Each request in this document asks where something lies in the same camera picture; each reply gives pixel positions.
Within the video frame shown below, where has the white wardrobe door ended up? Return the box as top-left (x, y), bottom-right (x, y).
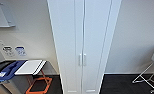
top-left (54, 0), bottom-right (85, 94)
top-left (83, 0), bottom-right (113, 94)

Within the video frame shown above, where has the white door handle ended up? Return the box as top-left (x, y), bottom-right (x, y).
top-left (78, 53), bottom-right (83, 67)
top-left (83, 53), bottom-right (88, 67)

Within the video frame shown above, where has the white wardrobe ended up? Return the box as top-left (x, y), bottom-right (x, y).
top-left (47, 0), bottom-right (123, 94)

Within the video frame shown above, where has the white sign blue print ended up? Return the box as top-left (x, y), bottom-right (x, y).
top-left (14, 45), bottom-right (27, 58)

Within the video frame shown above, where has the white sign dark print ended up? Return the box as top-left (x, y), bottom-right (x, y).
top-left (2, 45), bottom-right (14, 58)

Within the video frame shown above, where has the blue tray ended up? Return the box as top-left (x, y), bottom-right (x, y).
top-left (0, 60), bottom-right (27, 83)

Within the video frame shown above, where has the orange frame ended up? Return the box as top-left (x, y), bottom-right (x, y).
top-left (25, 75), bottom-right (53, 94)

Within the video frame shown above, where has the grey wall board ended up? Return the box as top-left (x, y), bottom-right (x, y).
top-left (0, 0), bottom-right (17, 28)

